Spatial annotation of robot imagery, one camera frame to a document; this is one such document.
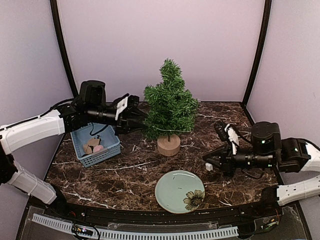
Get white battery box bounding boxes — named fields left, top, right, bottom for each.
left=205, top=163, right=213, bottom=171

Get small green christmas tree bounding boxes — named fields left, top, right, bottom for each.
left=143, top=58, right=199, bottom=157

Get pink ornament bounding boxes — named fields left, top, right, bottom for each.
left=92, top=145, right=104, bottom=153

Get tan wooden ornaments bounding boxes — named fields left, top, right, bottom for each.
left=82, top=138, right=101, bottom=155

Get black frame post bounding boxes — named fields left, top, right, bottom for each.
left=49, top=0, right=79, bottom=97
left=241, top=0, right=272, bottom=109

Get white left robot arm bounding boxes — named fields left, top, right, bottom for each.
left=0, top=80, right=147, bottom=218

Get blue plastic basket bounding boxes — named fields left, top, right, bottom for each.
left=70, top=123, right=121, bottom=168

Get green flower plate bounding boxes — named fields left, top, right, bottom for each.
left=154, top=170, right=205, bottom=214

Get white cable duct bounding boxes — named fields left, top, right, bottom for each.
left=31, top=213, right=239, bottom=240

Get black right frame post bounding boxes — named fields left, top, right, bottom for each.
left=241, top=0, right=272, bottom=109

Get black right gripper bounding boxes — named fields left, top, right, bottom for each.
left=203, top=140, right=275, bottom=177

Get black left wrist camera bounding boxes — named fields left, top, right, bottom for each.
left=113, top=93, right=140, bottom=117

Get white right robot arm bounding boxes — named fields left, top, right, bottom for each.
left=202, top=121, right=320, bottom=217

